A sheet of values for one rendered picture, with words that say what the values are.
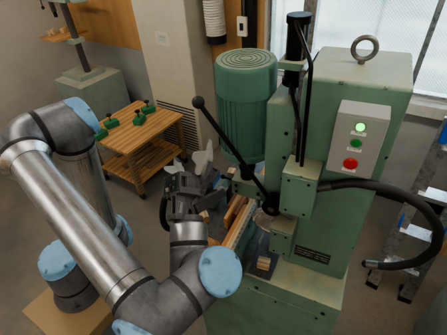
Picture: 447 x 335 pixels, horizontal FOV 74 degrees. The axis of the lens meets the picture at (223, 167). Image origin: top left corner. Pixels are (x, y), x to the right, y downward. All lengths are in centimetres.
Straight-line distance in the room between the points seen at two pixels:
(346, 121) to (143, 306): 52
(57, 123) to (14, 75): 297
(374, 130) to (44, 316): 135
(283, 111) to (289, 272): 61
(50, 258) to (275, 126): 93
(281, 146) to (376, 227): 171
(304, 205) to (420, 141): 168
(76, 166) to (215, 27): 168
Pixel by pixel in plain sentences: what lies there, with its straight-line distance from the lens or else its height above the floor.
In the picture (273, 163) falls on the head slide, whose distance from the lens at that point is 92.
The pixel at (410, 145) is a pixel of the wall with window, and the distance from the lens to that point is 244.
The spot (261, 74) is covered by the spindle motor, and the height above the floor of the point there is 149.
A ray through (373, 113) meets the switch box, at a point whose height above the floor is 148.
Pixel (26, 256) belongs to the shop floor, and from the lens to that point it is 269.
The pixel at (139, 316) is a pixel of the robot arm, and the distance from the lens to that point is 55.
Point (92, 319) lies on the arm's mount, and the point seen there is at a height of 62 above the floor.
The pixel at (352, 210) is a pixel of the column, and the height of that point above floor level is 115.
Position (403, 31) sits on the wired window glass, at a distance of 223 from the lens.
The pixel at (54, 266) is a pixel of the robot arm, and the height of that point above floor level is 89.
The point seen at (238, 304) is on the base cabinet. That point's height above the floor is 54.
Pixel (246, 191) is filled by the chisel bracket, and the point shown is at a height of 103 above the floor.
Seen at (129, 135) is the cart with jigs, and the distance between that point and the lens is 249.
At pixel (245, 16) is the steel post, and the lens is 233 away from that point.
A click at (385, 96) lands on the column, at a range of 72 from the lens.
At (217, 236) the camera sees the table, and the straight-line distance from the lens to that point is 113.
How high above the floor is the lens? 180
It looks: 40 degrees down
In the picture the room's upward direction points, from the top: 4 degrees counter-clockwise
